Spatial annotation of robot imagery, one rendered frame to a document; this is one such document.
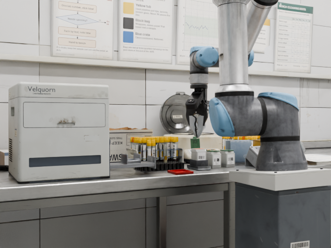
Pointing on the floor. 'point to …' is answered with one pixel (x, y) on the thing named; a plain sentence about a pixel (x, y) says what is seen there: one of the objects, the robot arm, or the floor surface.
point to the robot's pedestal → (282, 217)
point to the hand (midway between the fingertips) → (196, 134)
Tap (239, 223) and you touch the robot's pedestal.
